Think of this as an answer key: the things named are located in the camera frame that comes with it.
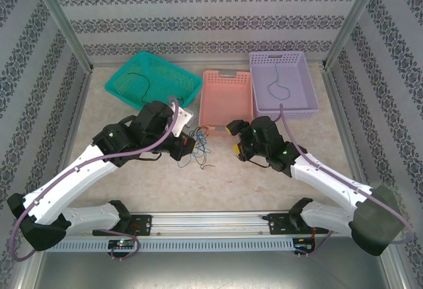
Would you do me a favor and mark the teal plastic basket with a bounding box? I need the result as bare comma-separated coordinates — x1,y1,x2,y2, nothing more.
104,50,204,113

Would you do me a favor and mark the small circuit board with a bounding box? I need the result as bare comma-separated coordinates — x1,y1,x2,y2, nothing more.
293,237,317,249
108,238,137,249

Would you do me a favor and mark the aluminium side rail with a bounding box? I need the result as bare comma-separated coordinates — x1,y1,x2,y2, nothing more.
49,67,95,204
322,65,376,204

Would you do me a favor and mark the aluminium back rail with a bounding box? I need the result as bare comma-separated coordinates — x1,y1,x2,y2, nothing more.
91,58,328,70

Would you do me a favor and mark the pink plastic basket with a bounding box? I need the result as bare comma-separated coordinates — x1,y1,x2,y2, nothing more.
199,69,255,137

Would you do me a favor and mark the thin black cable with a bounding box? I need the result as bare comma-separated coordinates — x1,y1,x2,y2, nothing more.
194,130,210,166
198,136,215,171
127,72,186,104

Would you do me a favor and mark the purple camera cable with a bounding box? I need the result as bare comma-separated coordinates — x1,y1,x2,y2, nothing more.
279,103,414,257
11,96,181,263

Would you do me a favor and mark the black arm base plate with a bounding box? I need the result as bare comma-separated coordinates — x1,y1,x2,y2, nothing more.
267,212,328,236
127,214,153,237

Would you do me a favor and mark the aluminium frame post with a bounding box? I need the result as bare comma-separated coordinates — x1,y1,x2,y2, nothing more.
323,0,387,70
26,0,95,73

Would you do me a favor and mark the purple plastic basket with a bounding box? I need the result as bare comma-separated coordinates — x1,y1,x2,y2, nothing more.
248,50,320,121

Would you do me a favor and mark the aluminium mounting rail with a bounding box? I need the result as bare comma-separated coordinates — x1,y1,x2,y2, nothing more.
65,210,387,237

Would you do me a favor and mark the white slotted cable duct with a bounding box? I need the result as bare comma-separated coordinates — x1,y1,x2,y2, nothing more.
49,237,295,253

